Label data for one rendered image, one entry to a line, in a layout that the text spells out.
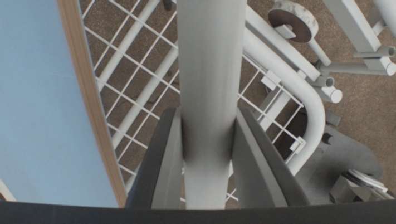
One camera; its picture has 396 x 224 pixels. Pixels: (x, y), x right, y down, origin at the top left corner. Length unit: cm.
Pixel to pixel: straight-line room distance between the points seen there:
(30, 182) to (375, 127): 158
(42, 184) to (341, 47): 127
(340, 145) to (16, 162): 114
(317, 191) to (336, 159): 19
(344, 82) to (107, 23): 123
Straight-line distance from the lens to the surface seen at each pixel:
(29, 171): 21
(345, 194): 106
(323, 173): 117
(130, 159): 105
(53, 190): 20
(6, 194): 34
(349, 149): 121
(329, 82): 61
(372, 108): 151
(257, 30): 52
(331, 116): 102
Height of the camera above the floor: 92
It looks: 75 degrees down
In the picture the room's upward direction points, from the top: 151 degrees clockwise
